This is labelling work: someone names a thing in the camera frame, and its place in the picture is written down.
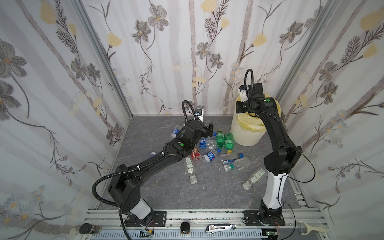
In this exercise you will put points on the clear bottle blue cap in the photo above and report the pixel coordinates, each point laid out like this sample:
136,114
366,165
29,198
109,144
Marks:
230,157

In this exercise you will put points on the yellow plastic bin liner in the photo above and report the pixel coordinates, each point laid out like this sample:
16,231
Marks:
251,124

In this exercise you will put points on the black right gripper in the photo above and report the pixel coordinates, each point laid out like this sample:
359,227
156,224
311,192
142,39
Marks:
241,107

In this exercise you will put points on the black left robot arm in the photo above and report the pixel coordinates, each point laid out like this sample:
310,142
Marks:
125,185

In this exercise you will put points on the green bottle yellow cap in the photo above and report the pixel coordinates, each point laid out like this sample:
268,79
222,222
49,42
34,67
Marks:
229,141
220,138

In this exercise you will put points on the orange juice bottle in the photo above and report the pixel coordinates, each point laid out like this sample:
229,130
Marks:
195,154

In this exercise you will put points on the black jar on rail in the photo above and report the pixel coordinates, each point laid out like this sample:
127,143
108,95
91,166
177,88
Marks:
89,229

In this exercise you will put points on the white ribbed trash bin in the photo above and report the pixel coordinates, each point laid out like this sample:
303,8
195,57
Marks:
245,138

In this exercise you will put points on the green bottle yellow cap right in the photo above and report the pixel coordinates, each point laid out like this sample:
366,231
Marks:
229,141

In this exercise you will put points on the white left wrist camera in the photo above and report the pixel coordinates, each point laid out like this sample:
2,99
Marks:
199,113

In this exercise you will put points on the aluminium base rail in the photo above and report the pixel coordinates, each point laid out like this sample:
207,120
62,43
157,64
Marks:
114,228

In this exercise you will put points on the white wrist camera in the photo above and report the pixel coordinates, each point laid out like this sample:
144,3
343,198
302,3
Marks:
199,113
242,91

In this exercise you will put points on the cream plastic peeler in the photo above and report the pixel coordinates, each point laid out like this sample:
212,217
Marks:
305,228

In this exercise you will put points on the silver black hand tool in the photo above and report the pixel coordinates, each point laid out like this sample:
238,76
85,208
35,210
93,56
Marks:
216,228

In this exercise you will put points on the black round knob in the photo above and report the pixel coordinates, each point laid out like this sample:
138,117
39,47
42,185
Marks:
185,228

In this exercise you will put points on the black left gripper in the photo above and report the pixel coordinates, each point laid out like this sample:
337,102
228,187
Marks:
208,130

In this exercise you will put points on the green bottle yellow cap left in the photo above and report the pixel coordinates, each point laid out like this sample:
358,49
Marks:
220,138

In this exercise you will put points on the white slotted cable duct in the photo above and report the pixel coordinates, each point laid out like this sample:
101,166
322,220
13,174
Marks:
198,234

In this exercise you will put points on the clear bottle green band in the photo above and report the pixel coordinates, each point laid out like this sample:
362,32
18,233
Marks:
238,164

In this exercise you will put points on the clear bottle white cap green label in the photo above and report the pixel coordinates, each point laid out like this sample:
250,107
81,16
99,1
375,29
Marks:
191,170

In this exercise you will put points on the blue label bottle back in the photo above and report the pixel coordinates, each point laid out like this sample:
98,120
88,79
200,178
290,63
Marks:
175,131

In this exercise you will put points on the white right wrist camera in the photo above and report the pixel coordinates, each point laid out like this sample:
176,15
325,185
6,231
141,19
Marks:
242,91

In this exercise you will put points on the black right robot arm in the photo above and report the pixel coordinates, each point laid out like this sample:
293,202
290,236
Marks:
283,157

